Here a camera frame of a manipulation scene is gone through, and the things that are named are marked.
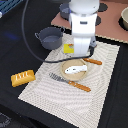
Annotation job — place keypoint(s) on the white toy fish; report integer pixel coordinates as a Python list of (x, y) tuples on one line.
[(75, 69)]

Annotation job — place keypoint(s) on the grey pot near mat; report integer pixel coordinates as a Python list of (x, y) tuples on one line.
[(51, 37)]

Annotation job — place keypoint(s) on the round wooden plate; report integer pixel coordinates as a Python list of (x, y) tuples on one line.
[(76, 76)]

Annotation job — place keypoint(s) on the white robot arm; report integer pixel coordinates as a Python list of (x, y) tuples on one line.
[(82, 18)]

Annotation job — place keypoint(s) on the yellow toy butter block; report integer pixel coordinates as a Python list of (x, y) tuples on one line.
[(68, 48)]

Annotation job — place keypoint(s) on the orange toy bread loaf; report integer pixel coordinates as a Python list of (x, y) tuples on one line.
[(22, 78)]

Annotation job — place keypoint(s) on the beige woven placemat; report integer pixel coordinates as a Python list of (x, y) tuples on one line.
[(73, 105)]

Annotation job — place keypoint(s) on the grey pot on stove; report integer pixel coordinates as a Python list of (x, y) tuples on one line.
[(65, 10)]

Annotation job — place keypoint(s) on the beige bowl on stove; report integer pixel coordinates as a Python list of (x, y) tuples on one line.
[(124, 15)]

